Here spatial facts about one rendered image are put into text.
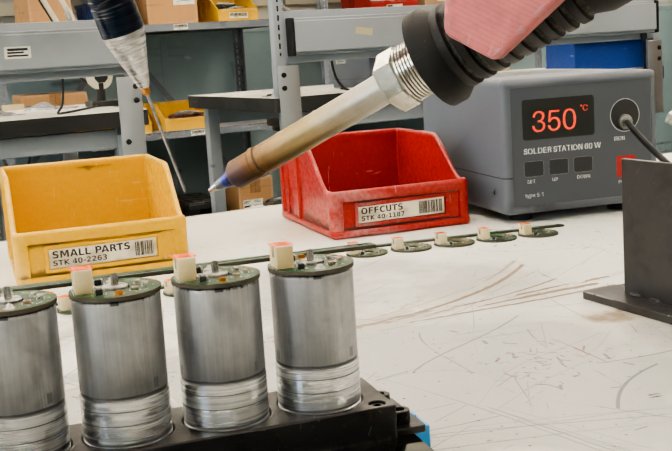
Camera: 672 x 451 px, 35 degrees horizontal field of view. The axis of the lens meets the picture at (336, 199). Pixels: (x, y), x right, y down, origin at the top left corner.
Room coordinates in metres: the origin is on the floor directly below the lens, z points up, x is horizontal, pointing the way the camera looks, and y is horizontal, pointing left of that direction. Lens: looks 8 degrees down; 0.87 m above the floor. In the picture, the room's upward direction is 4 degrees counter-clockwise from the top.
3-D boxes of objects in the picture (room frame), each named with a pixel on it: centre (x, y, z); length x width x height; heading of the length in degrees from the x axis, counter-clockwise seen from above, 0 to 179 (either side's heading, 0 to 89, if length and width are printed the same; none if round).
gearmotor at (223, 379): (0.29, 0.04, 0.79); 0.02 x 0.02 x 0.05
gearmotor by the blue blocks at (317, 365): (0.30, 0.01, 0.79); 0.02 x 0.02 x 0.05
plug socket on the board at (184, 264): (0.29, 0.04, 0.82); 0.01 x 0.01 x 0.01; 18
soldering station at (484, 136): (0.78, -0.15, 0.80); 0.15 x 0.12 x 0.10; 15
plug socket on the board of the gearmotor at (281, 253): (0.30, 0.02, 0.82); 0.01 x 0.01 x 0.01; 18
